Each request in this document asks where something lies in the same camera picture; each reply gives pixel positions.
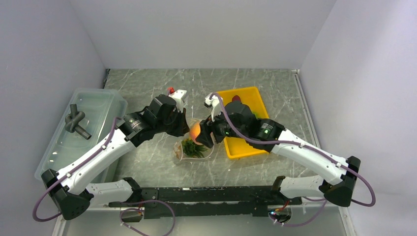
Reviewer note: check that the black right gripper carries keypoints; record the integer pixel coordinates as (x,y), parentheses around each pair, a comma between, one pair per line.
(204,136)

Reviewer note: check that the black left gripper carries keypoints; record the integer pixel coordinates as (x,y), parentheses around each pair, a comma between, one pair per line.
(182,128)

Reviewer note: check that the toy peach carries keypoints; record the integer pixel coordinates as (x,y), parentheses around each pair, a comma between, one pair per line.
(194,133)

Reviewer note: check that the orange toy pineapple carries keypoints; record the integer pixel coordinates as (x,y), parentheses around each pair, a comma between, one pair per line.
(188,149)

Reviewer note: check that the clear polka-dot zip bag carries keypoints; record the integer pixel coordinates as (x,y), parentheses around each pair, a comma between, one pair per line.
(207,154)

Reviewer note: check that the yellow plastic tray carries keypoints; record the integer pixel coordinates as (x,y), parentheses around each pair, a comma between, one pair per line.
(247,146)

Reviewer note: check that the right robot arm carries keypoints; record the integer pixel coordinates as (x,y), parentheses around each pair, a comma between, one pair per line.
(335,177)

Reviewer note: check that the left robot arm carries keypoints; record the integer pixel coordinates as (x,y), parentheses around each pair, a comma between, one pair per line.
(71,187)

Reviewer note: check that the clear plastic storage bin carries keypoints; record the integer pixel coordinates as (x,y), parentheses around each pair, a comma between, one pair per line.
(87,120)

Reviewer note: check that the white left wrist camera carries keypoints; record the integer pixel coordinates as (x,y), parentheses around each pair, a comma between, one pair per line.
(179,95)

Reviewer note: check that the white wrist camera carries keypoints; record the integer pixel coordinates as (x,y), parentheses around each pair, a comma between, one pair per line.
(179,95)
(213,101)

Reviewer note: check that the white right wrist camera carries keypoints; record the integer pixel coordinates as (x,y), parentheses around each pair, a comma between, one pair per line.
(213,101)

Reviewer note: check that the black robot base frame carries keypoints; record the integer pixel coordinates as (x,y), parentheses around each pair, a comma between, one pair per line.
(158,202)

